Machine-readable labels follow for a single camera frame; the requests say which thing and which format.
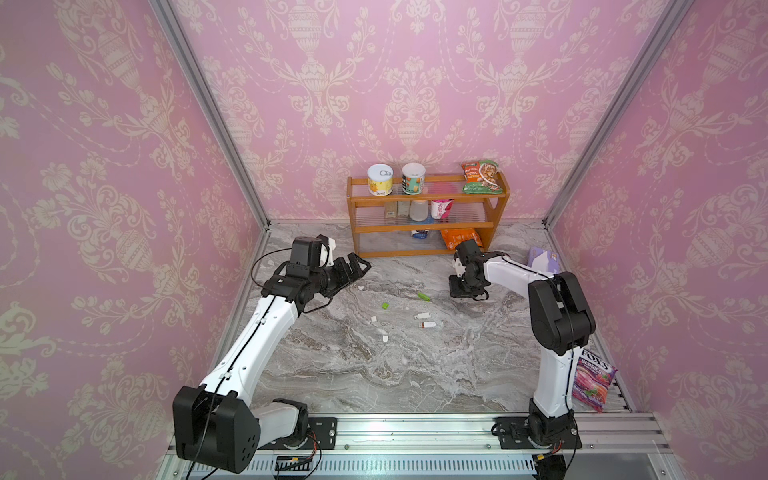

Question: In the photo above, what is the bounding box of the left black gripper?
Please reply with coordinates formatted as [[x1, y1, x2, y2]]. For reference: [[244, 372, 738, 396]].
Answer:
[[310, 251, 372, 296]]

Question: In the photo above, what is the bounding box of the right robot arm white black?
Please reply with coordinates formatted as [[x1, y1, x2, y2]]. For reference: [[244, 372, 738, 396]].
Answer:
[[449, 240, 596, 449]]

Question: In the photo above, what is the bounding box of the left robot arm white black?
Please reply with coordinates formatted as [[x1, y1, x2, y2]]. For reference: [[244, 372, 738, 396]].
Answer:
[[172, 235, 371, 476]]

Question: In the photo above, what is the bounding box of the orange snack bag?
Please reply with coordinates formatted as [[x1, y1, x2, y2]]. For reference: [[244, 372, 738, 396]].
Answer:
[[441, 228, 483, 250]]

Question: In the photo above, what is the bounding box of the wooden shelf rack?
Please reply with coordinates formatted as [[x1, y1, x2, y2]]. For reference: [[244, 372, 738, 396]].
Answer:
[[346, 173, 510, 258]]

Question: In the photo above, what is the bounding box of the purple tissue box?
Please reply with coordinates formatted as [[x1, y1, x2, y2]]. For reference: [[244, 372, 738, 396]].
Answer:
[[527, 247, 562, 274]]

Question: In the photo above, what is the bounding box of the white plastic bottle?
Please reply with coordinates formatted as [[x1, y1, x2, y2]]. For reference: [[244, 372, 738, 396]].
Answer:
[[409, 200, 429, 222]]

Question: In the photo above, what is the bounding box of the pink white cup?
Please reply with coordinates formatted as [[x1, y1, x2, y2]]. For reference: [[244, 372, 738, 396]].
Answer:
[[429, 199, 453, 220]]

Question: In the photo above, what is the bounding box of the yellow white can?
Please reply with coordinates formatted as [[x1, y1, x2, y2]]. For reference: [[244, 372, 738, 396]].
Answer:
[[367, 163, 394, 196]]

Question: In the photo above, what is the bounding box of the green orange can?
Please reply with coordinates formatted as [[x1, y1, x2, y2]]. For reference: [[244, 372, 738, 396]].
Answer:
[[401, 162, 426, 195]]

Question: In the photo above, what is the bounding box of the green red snack packet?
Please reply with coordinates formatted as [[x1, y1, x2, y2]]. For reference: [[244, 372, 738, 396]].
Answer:
[[462, 159, 504, 195]]

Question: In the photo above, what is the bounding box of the purple candy bag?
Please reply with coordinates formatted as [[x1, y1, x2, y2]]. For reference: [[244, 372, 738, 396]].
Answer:
[[572, 349, 618, 412]]

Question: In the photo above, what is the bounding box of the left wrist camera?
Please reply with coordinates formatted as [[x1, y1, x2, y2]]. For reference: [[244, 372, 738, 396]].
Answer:
[[316, 235, 336, 268]]

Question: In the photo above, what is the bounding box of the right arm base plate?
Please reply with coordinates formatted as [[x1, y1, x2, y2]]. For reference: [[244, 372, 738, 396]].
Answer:
[[491, 414, 582, 450]]

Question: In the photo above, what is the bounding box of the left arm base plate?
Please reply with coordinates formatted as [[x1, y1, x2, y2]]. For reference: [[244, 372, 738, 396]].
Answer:
[[259, 416, 338, 451]]

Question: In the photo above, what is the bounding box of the aluminium front rail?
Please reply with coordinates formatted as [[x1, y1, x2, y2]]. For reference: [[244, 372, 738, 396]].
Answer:
[[161, 412, 673, 457]]

